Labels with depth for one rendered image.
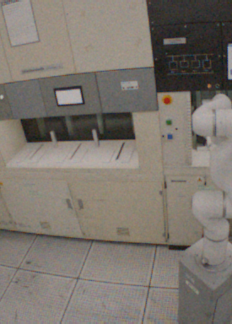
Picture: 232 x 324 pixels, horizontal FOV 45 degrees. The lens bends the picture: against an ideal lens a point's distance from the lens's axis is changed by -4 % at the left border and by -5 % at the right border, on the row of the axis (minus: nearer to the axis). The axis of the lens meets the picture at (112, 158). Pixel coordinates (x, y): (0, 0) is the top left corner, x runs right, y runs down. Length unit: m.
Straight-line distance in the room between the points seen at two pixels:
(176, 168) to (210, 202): 0.82
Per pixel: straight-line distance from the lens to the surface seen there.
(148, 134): 1.91
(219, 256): 1.48
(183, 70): 1.74
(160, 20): 1.70
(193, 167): 2.02
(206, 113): 1.05
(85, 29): 1.80
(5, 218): 3.02
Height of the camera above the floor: 1.97
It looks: 30 degrees down
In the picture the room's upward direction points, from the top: 10 degrees counter-clockwise
